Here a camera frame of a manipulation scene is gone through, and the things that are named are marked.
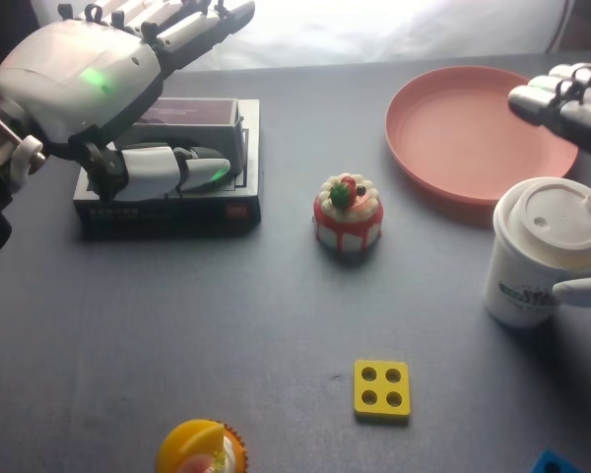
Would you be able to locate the blue block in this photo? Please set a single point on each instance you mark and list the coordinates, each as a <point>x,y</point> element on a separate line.
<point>554,463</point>

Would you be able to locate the dark rectangular box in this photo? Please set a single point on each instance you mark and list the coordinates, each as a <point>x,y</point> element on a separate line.
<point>177,212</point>

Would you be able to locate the yellow four-hole block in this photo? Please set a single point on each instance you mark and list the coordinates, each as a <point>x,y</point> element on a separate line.
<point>381,391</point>

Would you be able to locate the pink round plate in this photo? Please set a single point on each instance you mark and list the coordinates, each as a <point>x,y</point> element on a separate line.
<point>453,138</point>

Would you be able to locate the red white toy cake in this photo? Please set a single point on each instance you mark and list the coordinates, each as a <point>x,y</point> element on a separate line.
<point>347,217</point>

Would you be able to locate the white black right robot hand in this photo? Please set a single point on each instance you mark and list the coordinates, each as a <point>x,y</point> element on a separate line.
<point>571,113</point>

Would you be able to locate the orange toy cupcake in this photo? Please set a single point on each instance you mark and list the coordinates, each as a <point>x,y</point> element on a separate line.
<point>197,448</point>

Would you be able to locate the grey table cloth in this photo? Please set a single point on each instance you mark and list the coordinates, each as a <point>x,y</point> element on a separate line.
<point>177,320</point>

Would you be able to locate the white paper coffee cup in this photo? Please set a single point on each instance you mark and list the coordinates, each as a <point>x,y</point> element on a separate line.
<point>527,256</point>

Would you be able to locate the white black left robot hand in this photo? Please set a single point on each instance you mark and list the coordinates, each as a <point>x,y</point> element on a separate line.
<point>79,84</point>

